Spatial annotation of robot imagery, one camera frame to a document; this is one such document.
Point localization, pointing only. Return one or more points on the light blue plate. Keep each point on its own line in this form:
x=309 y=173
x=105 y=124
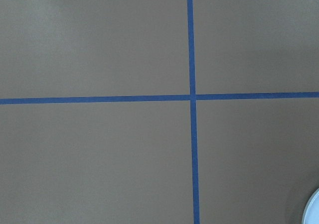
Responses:
x=311 y=211

